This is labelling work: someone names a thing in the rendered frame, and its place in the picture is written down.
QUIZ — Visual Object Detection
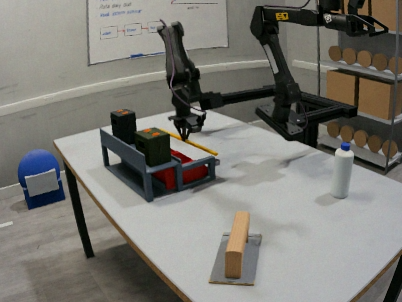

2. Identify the grey metal shelf rack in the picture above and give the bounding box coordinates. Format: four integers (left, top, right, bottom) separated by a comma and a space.
99, 128, 220, 203

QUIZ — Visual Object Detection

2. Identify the sanding float with wooden handle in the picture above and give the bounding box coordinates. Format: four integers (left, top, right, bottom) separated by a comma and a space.
209, 211, 261, 286

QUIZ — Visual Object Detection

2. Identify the yellow bar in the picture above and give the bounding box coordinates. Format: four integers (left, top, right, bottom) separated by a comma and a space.
160, 128, 218, 156

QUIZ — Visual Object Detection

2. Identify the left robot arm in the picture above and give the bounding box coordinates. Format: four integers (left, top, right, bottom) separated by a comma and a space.
250, 0, 341, 137

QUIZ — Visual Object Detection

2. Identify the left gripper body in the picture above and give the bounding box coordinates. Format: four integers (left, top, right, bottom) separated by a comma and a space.
335, 0, 369, 37

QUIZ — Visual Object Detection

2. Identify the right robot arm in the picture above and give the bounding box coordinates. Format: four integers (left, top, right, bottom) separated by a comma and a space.
156, 21, 213, 134

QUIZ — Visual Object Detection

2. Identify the white bottle with blue cap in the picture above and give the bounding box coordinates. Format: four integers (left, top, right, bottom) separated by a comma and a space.
330, 143, 354, 199

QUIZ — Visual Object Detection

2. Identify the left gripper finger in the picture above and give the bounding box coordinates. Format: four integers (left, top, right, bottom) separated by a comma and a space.
369, 16, 389, 37
350, 14, 375, 37

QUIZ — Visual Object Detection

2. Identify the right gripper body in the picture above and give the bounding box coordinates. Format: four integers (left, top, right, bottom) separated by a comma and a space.
168, 106, 206, 127

